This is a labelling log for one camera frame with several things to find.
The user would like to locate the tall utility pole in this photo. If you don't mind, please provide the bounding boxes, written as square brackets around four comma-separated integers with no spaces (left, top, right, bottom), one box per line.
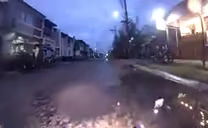
[121,0,132,60]

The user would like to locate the row of buildings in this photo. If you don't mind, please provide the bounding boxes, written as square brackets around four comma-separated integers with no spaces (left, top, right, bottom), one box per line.
[0,0,105,69]

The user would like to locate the pale concrete kerb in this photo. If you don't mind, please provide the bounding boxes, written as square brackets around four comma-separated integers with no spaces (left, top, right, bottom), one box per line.
[131,63,208,92]

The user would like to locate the overhead wires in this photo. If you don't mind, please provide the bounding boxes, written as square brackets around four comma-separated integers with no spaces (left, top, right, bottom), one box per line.
[118,0,126,14]

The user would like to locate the dark trees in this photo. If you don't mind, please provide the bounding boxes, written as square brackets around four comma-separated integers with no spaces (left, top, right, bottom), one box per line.
[110,20,175,64]

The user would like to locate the lit building with fence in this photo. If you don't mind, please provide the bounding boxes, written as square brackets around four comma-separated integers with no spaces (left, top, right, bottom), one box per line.
[151,0,208,62]

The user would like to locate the street lamp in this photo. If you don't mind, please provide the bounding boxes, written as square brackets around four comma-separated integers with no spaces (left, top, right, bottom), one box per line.
[111,10,121,19]

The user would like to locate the grass verge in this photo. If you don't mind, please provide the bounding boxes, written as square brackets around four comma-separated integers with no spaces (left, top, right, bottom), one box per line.
[138,59,208,86]

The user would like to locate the thin pole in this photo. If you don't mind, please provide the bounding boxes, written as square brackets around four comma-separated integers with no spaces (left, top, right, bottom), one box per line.
[198,9,208,70]

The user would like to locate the wet dark asphalt road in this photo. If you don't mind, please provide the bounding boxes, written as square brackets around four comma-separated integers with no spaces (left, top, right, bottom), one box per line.
[0,58,208,128]

